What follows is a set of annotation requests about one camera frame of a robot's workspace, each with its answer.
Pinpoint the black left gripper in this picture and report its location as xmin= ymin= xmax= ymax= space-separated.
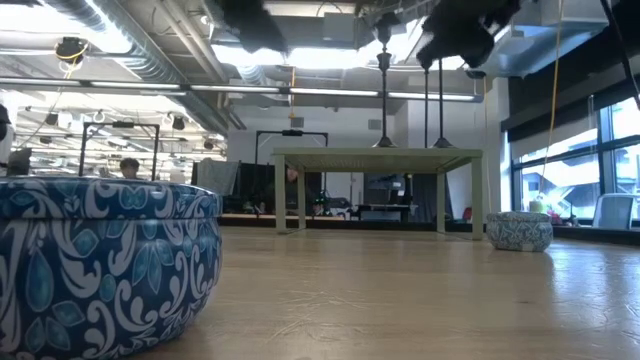
xmin=217 ymin=0 xmax=292 ymax=56

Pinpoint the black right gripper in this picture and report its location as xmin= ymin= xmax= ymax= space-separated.
xmin=415 ymin=0 xmax=524 ymax=70

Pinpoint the black candle stick holder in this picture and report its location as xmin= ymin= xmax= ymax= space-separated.
xmin=431 ymin=58 xmax=455 ymax=150
xmin=422 ymin=62 xmax=431 ymax=149
xmin=376 ymin=48 xmax=393 ymax=76
xmin=371 ymin=10 xmax=400 ymax=149

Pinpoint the light blue patterned candle tin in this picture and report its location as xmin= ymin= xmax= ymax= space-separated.
xmin=485 ymin=210 xmax=554 ymax=253

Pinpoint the dark blue floral candle tin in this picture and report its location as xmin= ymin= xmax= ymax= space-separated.
xmin=0 ymin=176 xmax=224 ymax=360

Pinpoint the linear ceiling light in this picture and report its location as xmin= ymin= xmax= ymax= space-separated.
xmin=0 ymin=77 xmax=484 ymax=104

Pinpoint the grey ceiling box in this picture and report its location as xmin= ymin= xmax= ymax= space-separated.
xmin=322 ymin=12 xmax=362 ymax=44

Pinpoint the grey draped cloth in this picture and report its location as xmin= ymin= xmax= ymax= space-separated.
xmin=192 ymin=157 xmax=240 ymax=197

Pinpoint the green perforated metal shelf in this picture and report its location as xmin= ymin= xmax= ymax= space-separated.
xmin=272 ymin=146 xmax=485 ymax=242

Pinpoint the person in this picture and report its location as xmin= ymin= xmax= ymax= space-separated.
xmin=118 ymin=157 xmax=144 ymax=181
xmin=259 ymin=167 xmax=324 ymax=217

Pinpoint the black ceiling-hung device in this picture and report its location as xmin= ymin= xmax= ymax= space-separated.
xmin=53 ymin=35 xmax=90 ymax=65

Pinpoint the white chair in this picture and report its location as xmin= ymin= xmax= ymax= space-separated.
xmin=592 ymin=193 xmax=637 ymax=230

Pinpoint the silver spiral air duct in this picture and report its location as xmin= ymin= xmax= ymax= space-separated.
xmin=44 ymin=0 xmax=234 ymax=137

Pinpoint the black gantry frame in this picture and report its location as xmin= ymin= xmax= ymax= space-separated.
xmin=78 ymin=120 xmax=161 ymax=180
xmin=254 ymin=128 xmax=330 ymax=166

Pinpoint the black aluminium table frame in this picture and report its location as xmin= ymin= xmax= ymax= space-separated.
xmin=219 ymin=213 xmax=640 ymax=247

